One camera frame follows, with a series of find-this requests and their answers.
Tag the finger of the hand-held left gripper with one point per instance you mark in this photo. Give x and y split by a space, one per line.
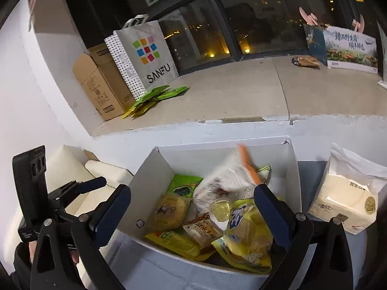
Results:
66 211
90 185

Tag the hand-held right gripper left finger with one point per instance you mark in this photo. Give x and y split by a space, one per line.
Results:
113 214

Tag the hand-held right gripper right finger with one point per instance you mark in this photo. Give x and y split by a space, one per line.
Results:
272 217

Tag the yellow snack packet blue logo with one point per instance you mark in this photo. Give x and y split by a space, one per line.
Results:
245 235

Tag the white cardboard box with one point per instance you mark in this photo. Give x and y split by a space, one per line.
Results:
148 187

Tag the small jelly cup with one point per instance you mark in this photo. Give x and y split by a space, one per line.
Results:
222 208

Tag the round yellow bun packet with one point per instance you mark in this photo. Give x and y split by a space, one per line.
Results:
169 211

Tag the orange snack packet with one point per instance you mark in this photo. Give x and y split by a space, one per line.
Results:
249 166

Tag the beige snack packet black characters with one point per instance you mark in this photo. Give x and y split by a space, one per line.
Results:
226 184

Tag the yellow green snack packet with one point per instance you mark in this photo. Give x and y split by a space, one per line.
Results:
175 241

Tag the brown white snack packet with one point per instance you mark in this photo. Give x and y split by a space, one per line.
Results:
202 229

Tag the green snack packet dark picture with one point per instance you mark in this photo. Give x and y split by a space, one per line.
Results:
181 187

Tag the person's left hand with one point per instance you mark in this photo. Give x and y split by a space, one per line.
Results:
31 252

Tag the cream leather sofa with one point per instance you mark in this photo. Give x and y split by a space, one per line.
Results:
75 169

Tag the brown cardboard piece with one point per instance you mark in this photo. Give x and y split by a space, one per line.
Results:
90 155

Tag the cream tissue pack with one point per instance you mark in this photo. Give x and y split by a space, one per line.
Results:
341 193

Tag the brown cardboard box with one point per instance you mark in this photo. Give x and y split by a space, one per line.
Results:
99 87

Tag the pile of green sachets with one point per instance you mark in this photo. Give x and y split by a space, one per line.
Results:
151 98

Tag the white dotted shopping bag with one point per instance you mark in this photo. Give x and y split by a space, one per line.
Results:
145 60

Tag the small brown snack packet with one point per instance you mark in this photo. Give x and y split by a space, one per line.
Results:
305 62

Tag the landscape printed tissue box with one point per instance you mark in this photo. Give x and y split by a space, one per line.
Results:
350 48

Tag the dark framed window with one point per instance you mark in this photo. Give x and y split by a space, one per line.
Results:
242 21

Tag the pink horn-shaped ornament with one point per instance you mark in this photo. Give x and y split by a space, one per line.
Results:
308 13
359 22

